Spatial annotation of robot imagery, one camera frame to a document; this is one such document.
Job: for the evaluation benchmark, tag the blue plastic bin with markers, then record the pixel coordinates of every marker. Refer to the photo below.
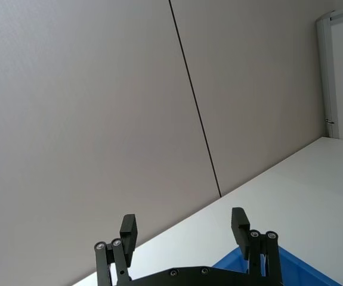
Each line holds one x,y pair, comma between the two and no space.
302,268

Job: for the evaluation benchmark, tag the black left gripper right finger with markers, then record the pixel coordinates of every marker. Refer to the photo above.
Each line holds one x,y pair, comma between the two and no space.
240,232

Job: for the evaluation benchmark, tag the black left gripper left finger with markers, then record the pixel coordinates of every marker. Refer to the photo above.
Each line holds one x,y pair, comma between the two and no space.
128,238

